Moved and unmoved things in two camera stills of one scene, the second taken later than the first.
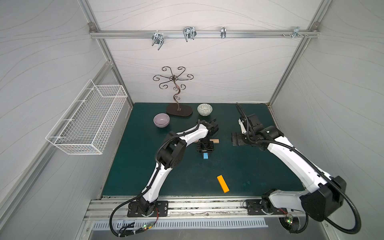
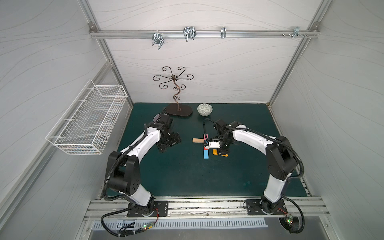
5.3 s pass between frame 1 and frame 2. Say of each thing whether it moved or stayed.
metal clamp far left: stayed
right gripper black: moved
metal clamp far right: stayed
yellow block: moved
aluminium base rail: stayed
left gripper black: moved
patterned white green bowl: stayed
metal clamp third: stayed
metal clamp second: stayed
